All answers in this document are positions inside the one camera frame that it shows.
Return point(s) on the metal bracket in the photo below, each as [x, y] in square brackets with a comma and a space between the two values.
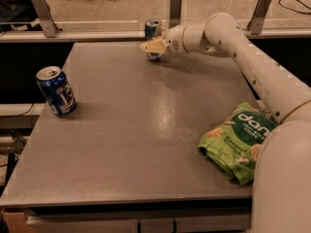
[43, 12]
[255, 25]
[175, 12]

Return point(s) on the blue pepsi can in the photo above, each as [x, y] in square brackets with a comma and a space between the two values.
[54, 85]

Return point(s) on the middle metal bracket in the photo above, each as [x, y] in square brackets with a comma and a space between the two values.
[175, 12]

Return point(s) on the left metal bracket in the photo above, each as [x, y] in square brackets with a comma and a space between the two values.
[43, 12]

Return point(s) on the redbull can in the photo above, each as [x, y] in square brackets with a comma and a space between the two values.
[153, 30]

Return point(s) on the right metal bracket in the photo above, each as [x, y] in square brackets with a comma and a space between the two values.
[255, 25]

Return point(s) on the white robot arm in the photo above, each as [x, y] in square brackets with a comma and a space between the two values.
[282, 185]

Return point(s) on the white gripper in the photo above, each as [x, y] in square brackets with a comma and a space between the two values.
[174, 39]

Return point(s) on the green rice chip bag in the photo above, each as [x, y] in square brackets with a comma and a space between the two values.
[234, 144]

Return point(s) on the brown cardboard box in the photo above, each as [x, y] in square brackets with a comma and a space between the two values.
[16, 223]

